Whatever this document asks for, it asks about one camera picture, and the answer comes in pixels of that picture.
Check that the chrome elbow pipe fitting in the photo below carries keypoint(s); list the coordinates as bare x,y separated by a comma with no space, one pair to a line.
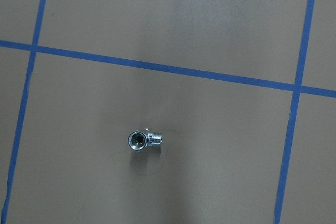
138,140

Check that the brown paper table mat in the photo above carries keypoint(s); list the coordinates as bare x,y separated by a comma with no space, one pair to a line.
243,92

